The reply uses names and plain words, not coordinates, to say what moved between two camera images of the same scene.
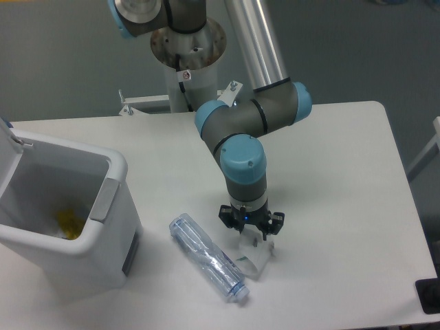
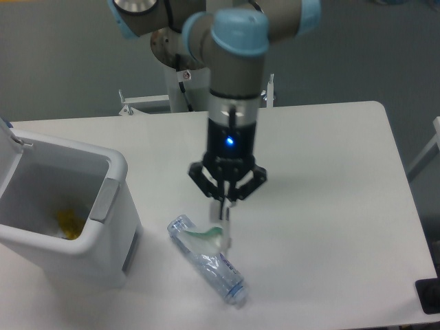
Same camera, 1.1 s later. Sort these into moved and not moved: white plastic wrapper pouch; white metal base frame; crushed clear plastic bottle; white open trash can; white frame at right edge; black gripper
Moved: white plastic wrapper pouch; black gripper
Not moved: white frame at right edge; crushed clear plastic bottle; white metal base frame; white open trash can
